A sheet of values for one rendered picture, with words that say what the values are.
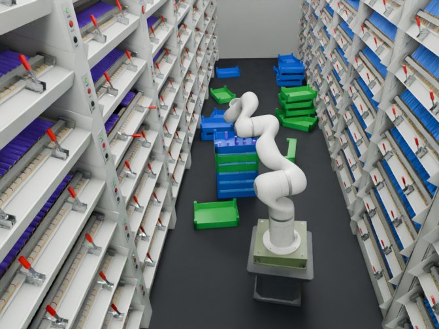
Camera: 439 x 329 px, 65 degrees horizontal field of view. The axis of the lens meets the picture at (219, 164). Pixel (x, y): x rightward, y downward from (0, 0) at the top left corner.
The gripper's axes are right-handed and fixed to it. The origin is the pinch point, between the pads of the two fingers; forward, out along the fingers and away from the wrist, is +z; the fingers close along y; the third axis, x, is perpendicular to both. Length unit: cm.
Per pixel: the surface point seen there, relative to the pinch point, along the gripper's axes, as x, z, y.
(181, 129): 29, -3, 52
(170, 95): 26, -44, 34
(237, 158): 17.9, 5.1, -2.7
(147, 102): 46, -75, -9
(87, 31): 51, -125, -35
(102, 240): 96, -76, -67
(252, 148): 6.7, 2.4, -7.8
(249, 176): 17.9, 23.2, -7.0
